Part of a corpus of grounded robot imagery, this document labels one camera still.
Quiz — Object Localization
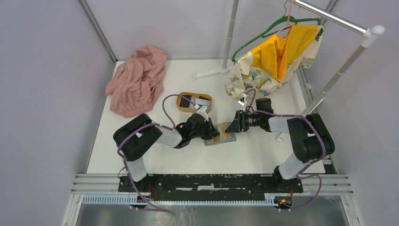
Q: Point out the pink clothes hanger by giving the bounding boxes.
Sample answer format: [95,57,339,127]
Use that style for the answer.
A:
[276,0,295,35]

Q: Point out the aluminium frame rails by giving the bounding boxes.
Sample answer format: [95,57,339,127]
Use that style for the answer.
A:
[62,173,361,226]

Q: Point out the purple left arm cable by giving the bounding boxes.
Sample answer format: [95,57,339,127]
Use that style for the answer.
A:
[117,94,200,213]

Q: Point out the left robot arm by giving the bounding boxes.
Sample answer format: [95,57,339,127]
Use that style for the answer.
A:
[113,113,220,192]

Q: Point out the green clothes hanger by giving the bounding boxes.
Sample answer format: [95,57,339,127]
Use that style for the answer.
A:
[231,16,322,63]

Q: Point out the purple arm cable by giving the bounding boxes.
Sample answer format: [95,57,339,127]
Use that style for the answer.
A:
[117,94,200,213]
[243,89,327,212]

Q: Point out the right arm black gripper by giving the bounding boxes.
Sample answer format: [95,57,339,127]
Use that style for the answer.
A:
[224,110,262,133]

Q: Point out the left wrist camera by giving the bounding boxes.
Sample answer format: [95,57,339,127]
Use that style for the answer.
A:
[195,104,209,121]

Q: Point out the white clothes rack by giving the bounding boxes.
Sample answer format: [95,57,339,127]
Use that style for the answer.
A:
[193,0,386,115]

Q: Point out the white cable duct strip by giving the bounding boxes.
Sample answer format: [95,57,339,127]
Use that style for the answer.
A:
[81,194,277,207]

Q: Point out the white striped card in tray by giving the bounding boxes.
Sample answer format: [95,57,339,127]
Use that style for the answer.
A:
[195,96,212,107]

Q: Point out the black card in tray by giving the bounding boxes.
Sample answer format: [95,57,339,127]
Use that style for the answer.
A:
[179,95,194,108]

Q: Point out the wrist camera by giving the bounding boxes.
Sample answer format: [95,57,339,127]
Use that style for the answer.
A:
[195,104,209,121]
[237,94,247,110]

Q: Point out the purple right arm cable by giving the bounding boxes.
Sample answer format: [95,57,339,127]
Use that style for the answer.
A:
[243,89,327,212]

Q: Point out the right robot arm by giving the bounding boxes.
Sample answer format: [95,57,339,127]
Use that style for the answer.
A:
[225,98,335,192]

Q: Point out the cartoon print hanging garment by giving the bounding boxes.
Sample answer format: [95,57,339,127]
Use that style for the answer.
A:
[225,25,325,101]

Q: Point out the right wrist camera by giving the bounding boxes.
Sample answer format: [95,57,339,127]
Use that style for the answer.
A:
[237,94,247,110]

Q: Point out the yellow oval card tray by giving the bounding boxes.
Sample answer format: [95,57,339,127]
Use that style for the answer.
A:
[176,92,214,113]

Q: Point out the yellow hanging garment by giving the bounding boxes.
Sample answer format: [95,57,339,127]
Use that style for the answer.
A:
[250,24,324,82]

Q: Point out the pink crumpled cloth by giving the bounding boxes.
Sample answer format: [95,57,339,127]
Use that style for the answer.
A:
[105,45,167,118]

